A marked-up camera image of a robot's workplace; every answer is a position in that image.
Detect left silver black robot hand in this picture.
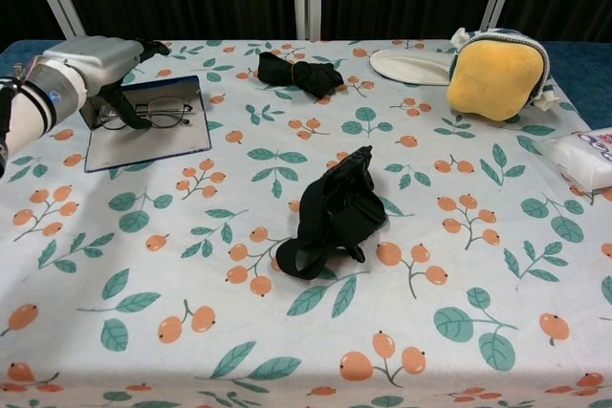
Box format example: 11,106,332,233
43,34,171,131

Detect thin frame eyeglasses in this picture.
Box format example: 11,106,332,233
98,96,196,131

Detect blue glasses case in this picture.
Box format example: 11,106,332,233
78,75,214,174

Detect black tied sock bundle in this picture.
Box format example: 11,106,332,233
256,51,345,98

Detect floral white tablecloth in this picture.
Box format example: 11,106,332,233
0,38,612,408

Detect white slipper yellow plush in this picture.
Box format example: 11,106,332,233
369,27,558,123

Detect white tissue pack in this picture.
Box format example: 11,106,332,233
535,128,612,194

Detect black strap brace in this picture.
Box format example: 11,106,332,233
275,144,387,281

